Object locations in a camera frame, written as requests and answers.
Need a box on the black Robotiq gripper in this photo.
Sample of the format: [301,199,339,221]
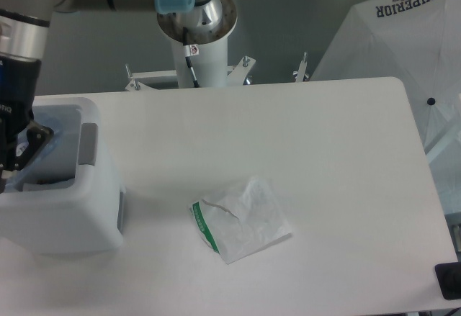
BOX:
[0,55,54,194]

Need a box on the white plastic package green stripe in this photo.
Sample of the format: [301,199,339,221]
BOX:
[189,176,292,264]

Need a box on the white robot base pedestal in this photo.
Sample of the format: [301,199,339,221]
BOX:
[157,0,237,89]

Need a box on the crushed clear plastic bottle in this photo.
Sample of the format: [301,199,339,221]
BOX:
[14,114,63,180]

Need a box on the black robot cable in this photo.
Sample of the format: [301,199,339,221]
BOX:
[182,27,200,89]

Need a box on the white Superior umbrella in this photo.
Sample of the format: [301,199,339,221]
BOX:
[312,0,460,215]

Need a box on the black device at table edge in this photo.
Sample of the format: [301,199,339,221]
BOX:
[434,262,460,300]

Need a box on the white trash can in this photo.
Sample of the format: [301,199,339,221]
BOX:
[1,97,126,254]

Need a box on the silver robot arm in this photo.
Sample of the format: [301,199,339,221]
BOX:
[1,0,209,188]

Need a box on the white metal base frame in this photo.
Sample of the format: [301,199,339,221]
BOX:
[125,55,256,91]

